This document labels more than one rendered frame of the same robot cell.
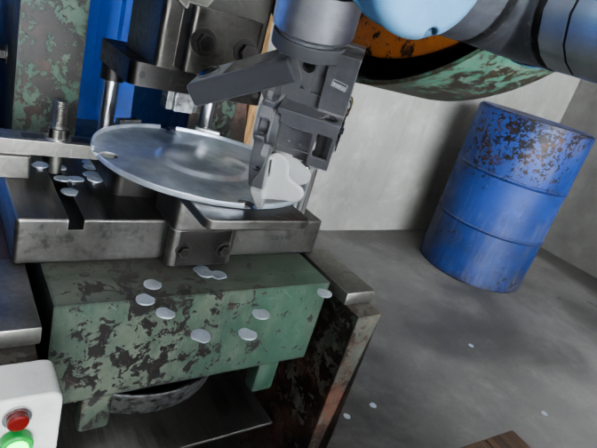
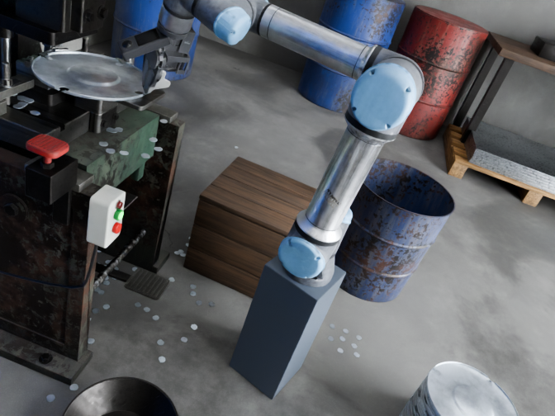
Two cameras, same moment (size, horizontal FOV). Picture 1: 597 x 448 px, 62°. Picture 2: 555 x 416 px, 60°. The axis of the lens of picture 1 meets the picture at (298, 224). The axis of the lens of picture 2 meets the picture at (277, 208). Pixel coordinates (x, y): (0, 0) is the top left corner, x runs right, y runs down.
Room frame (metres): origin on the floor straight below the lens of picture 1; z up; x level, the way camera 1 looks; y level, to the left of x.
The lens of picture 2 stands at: (-0.55, 0.59, 1.30)
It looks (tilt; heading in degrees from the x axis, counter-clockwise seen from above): 32 degrees down; 314
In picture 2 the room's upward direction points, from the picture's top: 19 degrees clockwise
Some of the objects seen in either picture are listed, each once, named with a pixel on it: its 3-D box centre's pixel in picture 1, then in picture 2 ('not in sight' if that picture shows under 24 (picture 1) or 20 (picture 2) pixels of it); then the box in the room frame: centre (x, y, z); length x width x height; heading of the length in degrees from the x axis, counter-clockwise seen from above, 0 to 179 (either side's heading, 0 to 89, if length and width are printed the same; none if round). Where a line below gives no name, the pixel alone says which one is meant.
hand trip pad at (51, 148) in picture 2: not in sight; (47, 158); (0.36, 0.34, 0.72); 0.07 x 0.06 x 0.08; 40
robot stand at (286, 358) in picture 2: not in sight; (284, 321); (0.12, -0.30, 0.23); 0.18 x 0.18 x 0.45; 20
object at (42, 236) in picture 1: (159, 195); (49, 96); (0.75, 0.23, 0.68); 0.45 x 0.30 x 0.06; 130
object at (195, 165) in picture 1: (204, 161); (94, 74); (0.65, 0.15, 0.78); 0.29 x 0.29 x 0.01
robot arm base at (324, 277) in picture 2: not in sight; (312, 255); (0.12, -0.30, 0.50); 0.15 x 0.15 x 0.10
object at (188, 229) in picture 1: (208, 220); (108, 104); (0.62, 0.12, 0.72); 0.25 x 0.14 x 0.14; 40
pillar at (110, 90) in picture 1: (108, 99); (5, 48); (0.75, 0.33, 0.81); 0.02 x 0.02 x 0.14
